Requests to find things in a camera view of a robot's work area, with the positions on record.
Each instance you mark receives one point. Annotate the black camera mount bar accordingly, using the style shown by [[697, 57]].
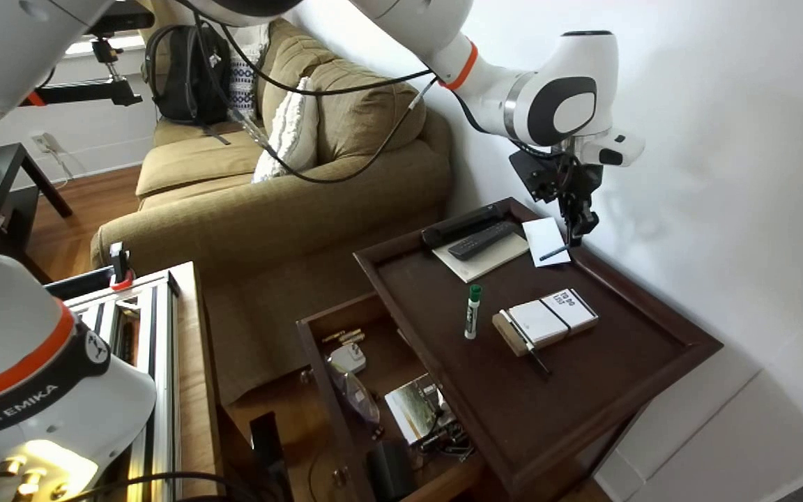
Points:
[[121, 14]]

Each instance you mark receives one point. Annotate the long black remote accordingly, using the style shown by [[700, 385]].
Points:
[[460, 224]]

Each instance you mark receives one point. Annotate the white charger in drawer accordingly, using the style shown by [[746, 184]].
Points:
[[346, 358]]

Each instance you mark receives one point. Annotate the black backpack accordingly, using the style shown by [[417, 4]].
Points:
[[187, 74]]

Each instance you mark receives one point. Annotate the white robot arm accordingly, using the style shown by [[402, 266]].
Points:
[[568, 100]]

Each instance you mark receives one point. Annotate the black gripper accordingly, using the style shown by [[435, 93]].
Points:
[[565, 180]]

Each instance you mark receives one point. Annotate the black remote control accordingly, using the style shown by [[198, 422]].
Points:
[[469, 245]]

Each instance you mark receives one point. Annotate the open wooden drawer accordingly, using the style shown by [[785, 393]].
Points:
[[372, 452]]

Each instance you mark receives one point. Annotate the white cushion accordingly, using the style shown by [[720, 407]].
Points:
[[293, 134]]

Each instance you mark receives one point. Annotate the dark wooden nightstand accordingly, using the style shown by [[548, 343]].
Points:
[[541, 422]]

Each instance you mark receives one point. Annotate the photo card in drawer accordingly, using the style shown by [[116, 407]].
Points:
[[418, 407]]

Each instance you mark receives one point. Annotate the white book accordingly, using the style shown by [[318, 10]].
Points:
[[544, 322]]

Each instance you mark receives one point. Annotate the beige paper pad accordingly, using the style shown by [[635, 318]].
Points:
[[487, 261]]

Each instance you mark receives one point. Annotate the black side table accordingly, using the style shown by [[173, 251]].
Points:
[[21, 188]]

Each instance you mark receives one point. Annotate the white notepad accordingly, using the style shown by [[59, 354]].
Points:
[[541, 237]]

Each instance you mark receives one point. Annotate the aluminium frame stand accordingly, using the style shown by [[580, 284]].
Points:
[[154, 325]]

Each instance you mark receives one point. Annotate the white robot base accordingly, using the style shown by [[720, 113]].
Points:
[[66, 399]]

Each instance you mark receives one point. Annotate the green white glue bottle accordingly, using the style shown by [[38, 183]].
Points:
[[473, 311]]

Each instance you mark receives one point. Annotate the brown fabric couch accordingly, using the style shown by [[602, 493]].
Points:
[[384, 160]]

